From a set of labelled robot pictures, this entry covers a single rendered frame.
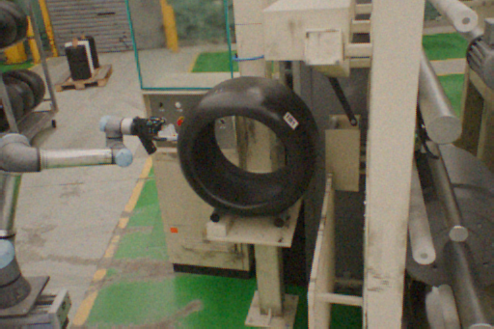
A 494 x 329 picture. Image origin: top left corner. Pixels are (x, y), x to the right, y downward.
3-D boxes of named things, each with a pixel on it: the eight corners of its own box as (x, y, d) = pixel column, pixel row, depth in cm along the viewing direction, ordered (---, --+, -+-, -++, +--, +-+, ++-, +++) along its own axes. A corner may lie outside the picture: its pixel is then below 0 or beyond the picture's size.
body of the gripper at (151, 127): (155, 123, 187) (129, 120, 190) (156, 142, 191) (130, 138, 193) (163, 117, 194) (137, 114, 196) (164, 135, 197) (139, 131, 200)
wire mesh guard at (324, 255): (331, 280, 239) (330, 161, 212) (335, 280, 238) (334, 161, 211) (313, 452, 159) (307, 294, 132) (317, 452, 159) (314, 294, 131)
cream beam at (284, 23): (292, 27, 187) (291, -10, 181) (354, 25, 181) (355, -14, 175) (261, 62, 133) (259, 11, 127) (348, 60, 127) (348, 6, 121)
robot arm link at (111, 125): (107, 130, 203) (106, 112, 201) (129, 133, 201) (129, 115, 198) (97, 135, 196) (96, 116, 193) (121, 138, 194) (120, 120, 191)
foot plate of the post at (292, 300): (256, 291, 277) (255, 287, 276) (298, 296, 271) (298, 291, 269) (244, 325, 253) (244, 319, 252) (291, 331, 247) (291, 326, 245)
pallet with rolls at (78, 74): (70, 75, 869) (61, 35, 839) (113, 70, 878) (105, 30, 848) (55, 92, 759) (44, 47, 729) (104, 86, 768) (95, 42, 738)
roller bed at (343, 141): (329, 170, 225) (328, 114, 213) (359, 172, 221) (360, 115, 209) (325, 189, 207) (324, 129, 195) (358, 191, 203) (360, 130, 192)
